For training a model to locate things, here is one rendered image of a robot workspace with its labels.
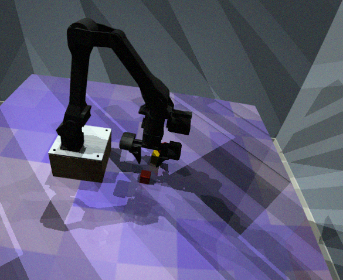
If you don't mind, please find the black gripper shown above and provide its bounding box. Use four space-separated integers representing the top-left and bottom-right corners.
119 128 182 168

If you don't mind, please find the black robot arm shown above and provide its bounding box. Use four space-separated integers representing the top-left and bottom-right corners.
56 18 192 151

